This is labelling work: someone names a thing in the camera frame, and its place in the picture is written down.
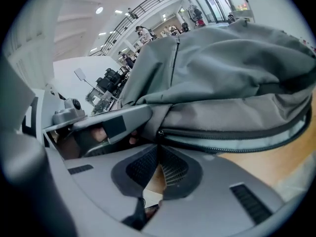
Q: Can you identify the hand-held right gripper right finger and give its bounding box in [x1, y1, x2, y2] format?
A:
[142, 144, 285, 237]

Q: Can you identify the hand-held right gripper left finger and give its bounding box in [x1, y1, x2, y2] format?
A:
[45, 144, 159, 237]

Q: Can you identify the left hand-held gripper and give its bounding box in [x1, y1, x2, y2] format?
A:
[41, 96, 153, 145]

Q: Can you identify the black bag zipper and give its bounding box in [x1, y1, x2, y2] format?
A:
[157, 105, 312, 155]

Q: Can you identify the grey fabric bag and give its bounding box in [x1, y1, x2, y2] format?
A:
[116, 18, 316, 156]

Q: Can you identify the person's left hand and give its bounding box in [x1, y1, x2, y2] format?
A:
[90, 126, 139, 145]

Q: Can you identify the cluttered workbench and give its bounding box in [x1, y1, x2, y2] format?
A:
[85, 87, 119, 116]

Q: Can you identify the white panel on stand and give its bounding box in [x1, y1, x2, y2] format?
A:
[74, 67, 97, 90]

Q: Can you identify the black metal balcony railing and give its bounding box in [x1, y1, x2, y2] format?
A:
[88, 0, 174, 57]

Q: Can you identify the clothes rack with garments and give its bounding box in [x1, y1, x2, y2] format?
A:
[186, 4, 207, 29]

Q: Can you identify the grey metal cart frame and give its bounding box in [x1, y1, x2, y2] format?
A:
[224, 0, 256, 24]

